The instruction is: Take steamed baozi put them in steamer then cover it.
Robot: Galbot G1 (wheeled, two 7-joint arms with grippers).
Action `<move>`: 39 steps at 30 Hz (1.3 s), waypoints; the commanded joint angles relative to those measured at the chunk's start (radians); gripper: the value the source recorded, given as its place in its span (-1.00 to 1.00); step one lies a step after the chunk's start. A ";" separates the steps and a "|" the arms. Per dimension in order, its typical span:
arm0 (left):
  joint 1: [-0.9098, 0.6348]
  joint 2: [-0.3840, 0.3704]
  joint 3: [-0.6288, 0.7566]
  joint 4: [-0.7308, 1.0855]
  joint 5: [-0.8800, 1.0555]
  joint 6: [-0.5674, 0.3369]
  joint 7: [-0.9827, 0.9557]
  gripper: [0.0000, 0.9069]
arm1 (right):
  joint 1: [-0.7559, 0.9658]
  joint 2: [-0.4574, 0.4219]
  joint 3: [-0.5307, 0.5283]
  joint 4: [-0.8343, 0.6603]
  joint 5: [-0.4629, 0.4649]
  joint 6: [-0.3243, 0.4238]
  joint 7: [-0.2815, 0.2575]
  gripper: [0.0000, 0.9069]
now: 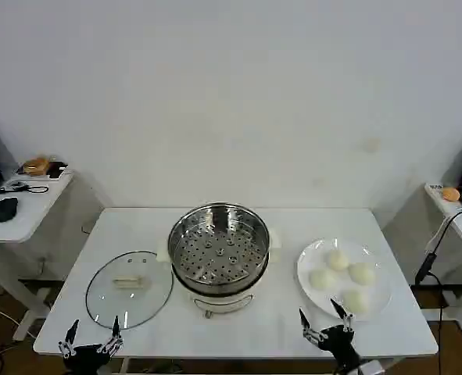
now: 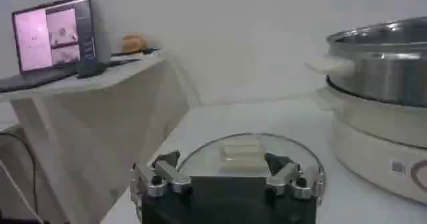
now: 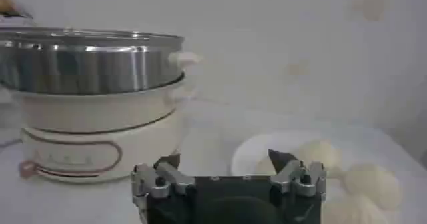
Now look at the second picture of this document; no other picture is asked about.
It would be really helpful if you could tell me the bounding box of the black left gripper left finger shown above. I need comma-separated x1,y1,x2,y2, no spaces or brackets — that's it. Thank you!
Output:
129,149,193,199

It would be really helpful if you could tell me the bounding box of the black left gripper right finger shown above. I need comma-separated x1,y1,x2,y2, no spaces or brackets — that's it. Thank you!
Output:
265,151,326,200

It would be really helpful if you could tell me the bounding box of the round glass lid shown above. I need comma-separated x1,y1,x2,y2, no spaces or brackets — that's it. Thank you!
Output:
176,131,326,203

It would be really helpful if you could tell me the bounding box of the white side desk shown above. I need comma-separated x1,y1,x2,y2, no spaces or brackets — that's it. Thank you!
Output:
0,50,201,224

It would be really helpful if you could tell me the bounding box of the steel steamer with white base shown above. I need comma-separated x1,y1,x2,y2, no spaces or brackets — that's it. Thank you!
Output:
305,16,427,206

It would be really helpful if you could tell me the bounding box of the brown bread roll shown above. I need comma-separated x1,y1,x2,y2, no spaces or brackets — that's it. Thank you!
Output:
119,33,149,55

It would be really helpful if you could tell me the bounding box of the black laptop with lit screen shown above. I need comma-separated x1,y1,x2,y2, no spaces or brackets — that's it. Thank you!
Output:
0,0,98,93

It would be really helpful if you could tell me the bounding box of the black floor cable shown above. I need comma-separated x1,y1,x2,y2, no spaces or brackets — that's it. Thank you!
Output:
0,131,39,216

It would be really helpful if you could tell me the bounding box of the white floor cable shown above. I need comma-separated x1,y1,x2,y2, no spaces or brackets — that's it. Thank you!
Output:
0,160,44,224

